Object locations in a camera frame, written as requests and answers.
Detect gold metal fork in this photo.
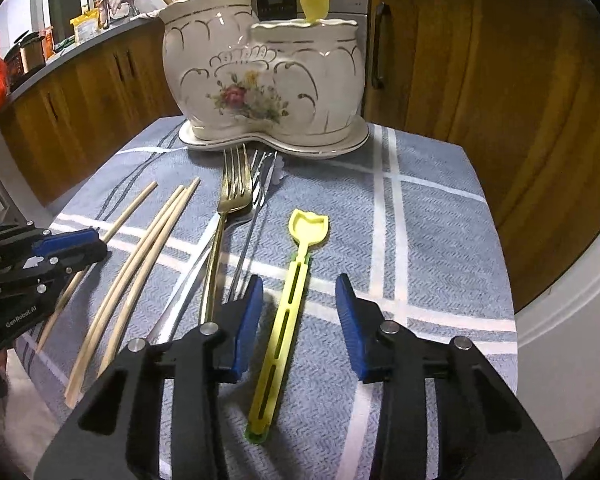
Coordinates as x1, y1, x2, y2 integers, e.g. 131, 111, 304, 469
200, 144, 251, 326

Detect yellow food packet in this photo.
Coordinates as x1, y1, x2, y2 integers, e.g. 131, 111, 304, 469
70, 7, 103, 43

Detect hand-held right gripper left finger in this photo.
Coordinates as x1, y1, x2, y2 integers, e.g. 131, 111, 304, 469
34, 275, 265, 480

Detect yellow tulip-shaped plastic spoon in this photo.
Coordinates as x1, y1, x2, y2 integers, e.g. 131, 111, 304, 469
300, 0, 331, 23
245, 208, 330, 445

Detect blue checked tablecloth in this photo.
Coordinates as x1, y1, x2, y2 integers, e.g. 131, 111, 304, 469
15, 116, 520, 480

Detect wooden cabinet door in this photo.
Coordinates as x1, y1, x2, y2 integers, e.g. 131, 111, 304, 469
365, 0, 600, 311

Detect long wooden kitchen cabinet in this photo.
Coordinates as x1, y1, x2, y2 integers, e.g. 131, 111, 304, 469
0, 20, 181, 206

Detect black cabinet handle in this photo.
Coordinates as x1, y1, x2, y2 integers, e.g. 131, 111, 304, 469
371, 2, 391, 91

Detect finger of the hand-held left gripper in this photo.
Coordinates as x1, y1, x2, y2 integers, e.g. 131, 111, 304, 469
27, 241, 108, 291
32, 228, 101, 257

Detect dark round jar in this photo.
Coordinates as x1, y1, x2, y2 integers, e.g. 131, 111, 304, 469
17, 37, 46, 73

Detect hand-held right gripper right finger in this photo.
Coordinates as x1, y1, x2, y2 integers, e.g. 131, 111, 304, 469
335, 274, 563, 480

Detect white floral ceramic utensil holder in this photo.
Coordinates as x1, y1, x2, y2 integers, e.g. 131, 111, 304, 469
179, 0, 370, 160

